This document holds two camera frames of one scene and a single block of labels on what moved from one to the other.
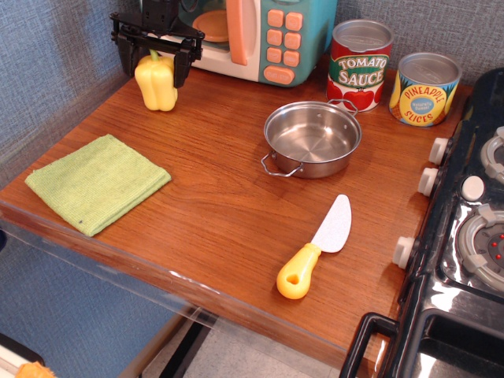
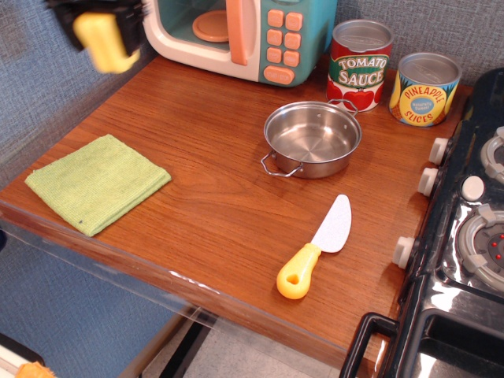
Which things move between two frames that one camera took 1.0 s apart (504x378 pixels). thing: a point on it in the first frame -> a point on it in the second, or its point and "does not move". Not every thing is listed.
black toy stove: (450, 320) does not move
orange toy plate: (213, 24) does not move
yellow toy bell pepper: (155, 75) -> (100, 35)
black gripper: (157, 27) -> (129, 12)
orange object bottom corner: (34, 370) does not move
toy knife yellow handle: (294, 280) does not move
